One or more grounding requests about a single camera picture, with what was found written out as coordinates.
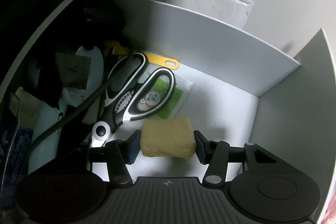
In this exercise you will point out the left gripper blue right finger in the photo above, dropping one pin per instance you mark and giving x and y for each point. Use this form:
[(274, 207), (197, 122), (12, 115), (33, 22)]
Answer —
[(215, 154)]

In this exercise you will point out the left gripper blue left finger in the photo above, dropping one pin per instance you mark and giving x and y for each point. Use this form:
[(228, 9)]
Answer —
[(119, 154)]

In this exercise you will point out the yellow sponge block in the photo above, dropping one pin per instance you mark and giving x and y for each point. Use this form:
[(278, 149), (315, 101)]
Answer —
[(167, 138)]

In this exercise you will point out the grey metal drawer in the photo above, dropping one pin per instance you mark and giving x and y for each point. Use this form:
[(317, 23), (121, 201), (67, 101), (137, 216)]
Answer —
[(274, 111)]

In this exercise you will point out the black white scissors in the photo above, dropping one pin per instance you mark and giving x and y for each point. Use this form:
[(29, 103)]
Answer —
[(127, 99)]

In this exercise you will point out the green sachet packet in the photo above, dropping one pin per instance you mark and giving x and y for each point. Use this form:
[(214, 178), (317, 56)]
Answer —
[(170, 100)]

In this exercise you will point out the yellow plastic tool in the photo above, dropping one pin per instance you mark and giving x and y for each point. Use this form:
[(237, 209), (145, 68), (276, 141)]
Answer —
[(161, 61)]

